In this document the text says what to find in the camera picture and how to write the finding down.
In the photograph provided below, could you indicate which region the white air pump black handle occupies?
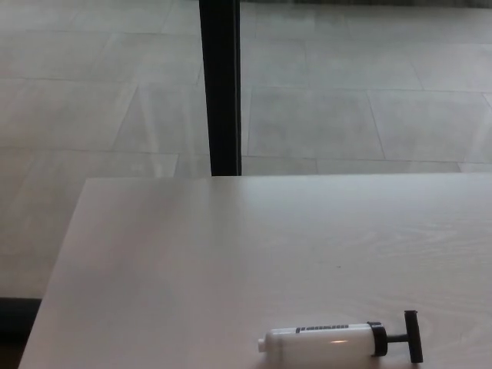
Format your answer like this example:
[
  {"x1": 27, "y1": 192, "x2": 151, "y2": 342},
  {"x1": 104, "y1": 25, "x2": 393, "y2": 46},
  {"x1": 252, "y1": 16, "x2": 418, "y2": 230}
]
[{"x1": 257, "y1": 309, "x2": 424, "y2": 364}]

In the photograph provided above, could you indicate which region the black window frame post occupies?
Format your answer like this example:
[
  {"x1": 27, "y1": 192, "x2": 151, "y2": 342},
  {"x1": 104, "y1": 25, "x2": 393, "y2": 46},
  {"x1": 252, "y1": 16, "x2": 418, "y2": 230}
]
[{"x1": 198, "y1": 0, "x2": 242, "y2": 177}]

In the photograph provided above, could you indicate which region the black window frame base rail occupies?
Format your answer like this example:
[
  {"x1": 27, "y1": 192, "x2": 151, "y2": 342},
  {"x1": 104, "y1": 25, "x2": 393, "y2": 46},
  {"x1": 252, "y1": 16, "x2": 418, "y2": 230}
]
[{"x1": 0, "y1": 296, "x2": 42, "y2": 351}]

